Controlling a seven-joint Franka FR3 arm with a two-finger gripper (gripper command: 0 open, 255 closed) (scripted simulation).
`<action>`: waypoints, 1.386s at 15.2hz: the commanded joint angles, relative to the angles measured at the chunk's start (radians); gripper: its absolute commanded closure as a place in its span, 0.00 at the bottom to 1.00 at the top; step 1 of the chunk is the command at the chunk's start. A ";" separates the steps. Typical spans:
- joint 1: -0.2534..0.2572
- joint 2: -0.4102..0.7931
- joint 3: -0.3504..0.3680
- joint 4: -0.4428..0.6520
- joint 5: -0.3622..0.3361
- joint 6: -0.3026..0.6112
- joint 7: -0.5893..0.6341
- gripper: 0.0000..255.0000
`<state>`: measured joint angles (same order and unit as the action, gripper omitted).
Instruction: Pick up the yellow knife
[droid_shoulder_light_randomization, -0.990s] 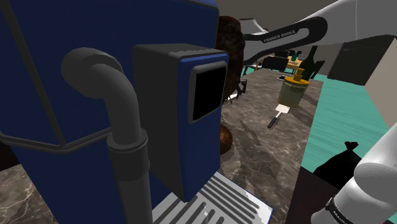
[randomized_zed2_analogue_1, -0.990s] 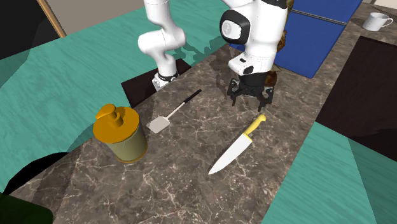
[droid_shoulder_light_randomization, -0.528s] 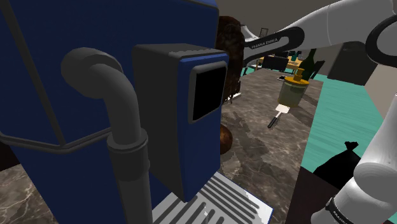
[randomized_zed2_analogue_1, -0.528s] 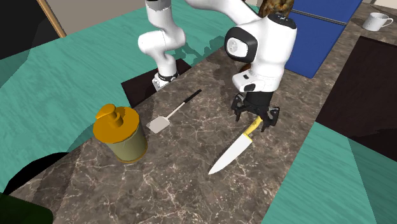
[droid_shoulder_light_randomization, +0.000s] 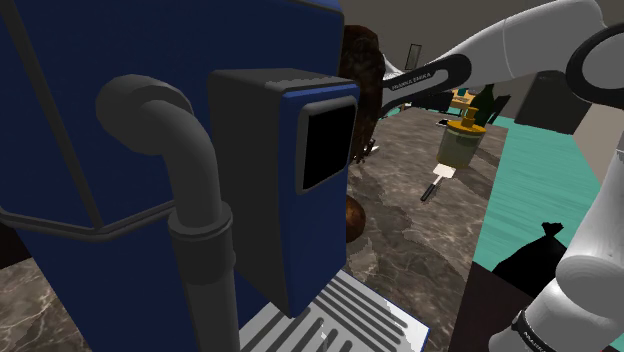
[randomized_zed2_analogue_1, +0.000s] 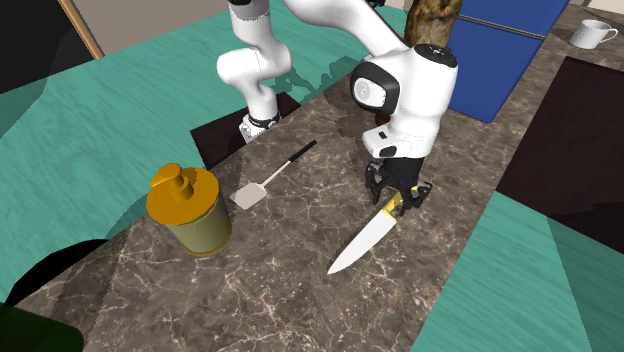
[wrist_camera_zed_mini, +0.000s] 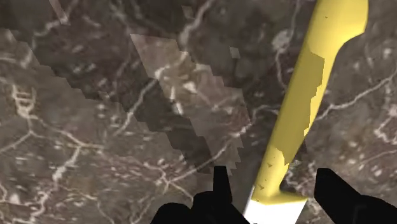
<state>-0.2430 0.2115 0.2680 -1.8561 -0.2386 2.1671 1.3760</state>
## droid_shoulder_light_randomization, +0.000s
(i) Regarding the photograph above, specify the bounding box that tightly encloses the dark brown figure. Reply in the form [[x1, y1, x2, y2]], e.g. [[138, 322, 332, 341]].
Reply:
[[338, 24, 387, 165]]

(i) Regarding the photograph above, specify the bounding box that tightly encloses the brown round loaf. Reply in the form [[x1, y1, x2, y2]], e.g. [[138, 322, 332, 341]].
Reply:
[[344, 194, 367, 244]]

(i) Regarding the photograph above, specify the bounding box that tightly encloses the wall picture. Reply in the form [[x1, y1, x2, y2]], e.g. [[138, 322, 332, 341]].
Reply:
[[404, 43, 424, 71]]

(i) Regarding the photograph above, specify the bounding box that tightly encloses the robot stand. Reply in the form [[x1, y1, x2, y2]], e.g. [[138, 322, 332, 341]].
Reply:
[[447, 261, 537, 352]]

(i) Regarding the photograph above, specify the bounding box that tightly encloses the black cabinet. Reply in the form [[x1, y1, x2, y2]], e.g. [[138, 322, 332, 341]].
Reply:
[[513, 69, 594, 136]]

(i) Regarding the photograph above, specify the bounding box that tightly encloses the dark green bottle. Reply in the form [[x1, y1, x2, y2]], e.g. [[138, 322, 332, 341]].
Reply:
[[469, 83, 496, 128]]

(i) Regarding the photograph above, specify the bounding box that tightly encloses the soap dispenser with yellow pump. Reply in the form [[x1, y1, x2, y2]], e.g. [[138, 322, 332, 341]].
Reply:
[[435, 107, 488, 171]]

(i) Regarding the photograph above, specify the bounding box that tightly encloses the blue coffee machine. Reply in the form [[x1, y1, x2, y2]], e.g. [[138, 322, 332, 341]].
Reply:
[[0, 0, 432, 352]]

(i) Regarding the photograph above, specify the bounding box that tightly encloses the white spatula with black handle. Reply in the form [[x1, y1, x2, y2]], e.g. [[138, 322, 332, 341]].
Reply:
[[420, 163, 457, 203]]

